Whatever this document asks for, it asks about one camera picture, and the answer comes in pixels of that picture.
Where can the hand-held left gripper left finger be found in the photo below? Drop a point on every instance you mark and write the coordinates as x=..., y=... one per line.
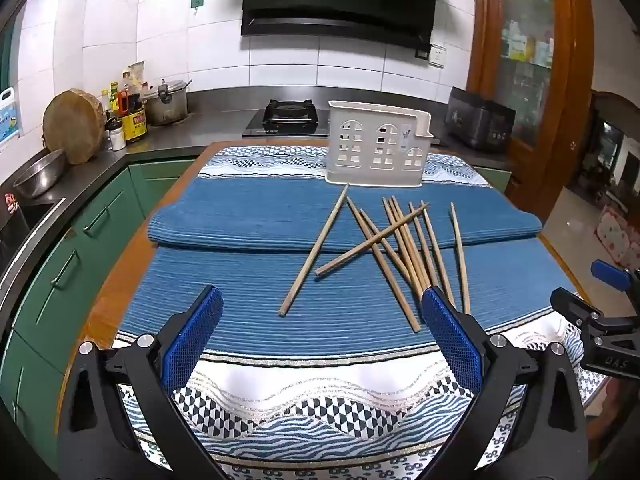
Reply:
x=195, y=340

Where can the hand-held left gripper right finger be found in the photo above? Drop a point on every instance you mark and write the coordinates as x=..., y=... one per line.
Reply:
x=452, y=330

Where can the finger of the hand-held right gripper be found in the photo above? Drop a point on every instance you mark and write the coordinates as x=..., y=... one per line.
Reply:
x=572, y=305
x=607, y=272

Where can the pile of wooden chopsticks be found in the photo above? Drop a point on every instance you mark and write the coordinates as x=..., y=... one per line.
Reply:
x=415, y=265

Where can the white plastic utensil holder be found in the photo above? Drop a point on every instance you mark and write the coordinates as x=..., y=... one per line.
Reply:
x=372, y=177

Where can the polka dot play fence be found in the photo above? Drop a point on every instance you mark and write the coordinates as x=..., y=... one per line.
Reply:
x=617, y=237

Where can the blue woven patterned cloth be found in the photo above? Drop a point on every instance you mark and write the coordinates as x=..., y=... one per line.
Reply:
x=240, y=215
x=240, y=290

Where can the patterned blue tablecloth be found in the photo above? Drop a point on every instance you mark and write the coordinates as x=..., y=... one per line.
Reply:
x=100, y=200

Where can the wooden glass-door cabinet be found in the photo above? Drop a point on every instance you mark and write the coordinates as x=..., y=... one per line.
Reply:
x=560, y=110

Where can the black countertop appliance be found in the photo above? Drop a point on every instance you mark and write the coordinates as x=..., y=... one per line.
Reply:
x=477, y=120

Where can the dark kitchen sink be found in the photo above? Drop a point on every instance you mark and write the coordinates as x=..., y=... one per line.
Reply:
x=30, y=220

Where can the dark kitchen countertop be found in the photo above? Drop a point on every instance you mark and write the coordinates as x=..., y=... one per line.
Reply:
x=210, y=125

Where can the white jar with black lid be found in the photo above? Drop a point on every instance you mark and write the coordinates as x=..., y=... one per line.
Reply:
x=117, y=135

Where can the yellow tin can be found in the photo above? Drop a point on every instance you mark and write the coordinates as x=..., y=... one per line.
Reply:
x=135, y=125

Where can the steel mixing bowl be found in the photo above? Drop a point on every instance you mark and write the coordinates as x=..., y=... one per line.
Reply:
x=40, y=172

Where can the steel pressure cooker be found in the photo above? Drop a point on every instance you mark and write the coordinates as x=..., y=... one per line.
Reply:
x=165, y=102

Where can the boxes on cabinet shelves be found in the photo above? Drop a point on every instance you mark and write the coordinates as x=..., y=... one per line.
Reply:
x=525, y=45

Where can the round wooden chopping block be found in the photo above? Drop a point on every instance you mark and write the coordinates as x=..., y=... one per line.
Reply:
x=75, y=125

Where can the black gas stove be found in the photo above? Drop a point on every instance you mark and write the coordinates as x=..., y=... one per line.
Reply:
x=290, y=112

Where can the cluster of condiment bottles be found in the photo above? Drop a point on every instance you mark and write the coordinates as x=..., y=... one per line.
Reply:
x=122, y=97

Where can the white and blue detergent bottle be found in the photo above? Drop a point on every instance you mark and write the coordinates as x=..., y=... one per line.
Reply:
x=6, y=120

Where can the black range hood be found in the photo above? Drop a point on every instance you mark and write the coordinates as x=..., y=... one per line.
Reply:
x=340, y=0

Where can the white wall socket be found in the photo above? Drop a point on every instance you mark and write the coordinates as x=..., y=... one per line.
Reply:
x=437, y=55

